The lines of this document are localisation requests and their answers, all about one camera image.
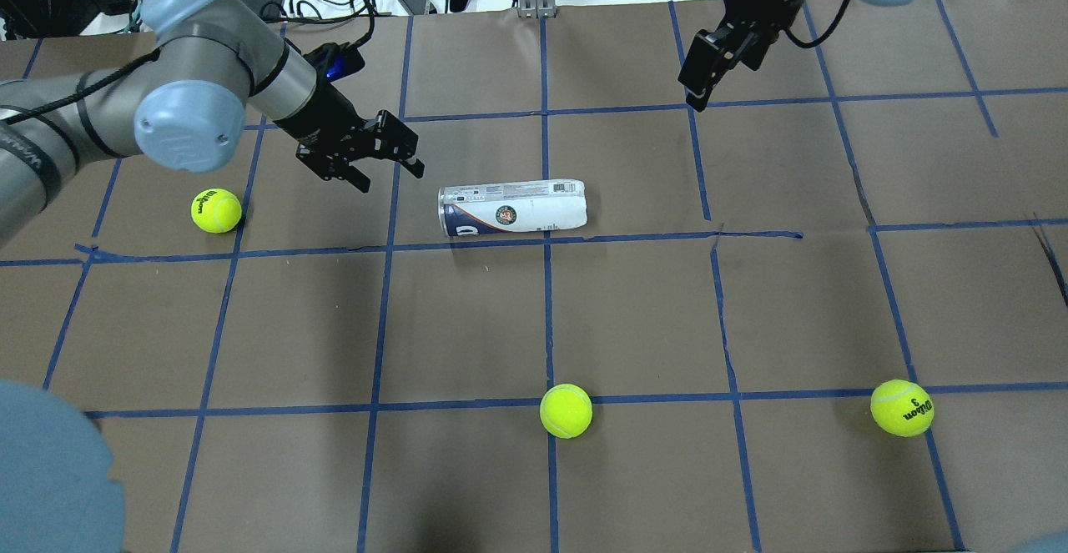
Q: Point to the white tennis ball can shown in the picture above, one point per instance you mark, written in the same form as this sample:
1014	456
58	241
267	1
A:
512	207

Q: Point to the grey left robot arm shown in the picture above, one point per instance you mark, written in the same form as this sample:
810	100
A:
183	105

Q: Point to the tennis ball near base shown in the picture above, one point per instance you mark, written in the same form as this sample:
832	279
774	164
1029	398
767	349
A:
902	408

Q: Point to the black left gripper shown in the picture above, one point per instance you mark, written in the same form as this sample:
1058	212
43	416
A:
318	116

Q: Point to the near left Wilson tennis ball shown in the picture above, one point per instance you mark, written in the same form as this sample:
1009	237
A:
216	211

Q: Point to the centre Head tennis ball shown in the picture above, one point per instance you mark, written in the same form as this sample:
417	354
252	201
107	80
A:
565	411

